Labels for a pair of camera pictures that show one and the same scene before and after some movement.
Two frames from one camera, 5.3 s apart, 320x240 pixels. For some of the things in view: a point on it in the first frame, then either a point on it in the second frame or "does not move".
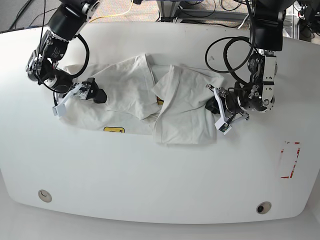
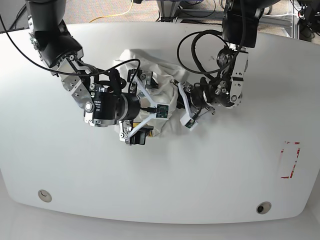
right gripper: [257, 95] -> [224, 91]
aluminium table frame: [167, 9] does not move
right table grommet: [263, 207] does not move
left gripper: [45, 68] -> [104, 106]
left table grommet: [44, 196] does not move
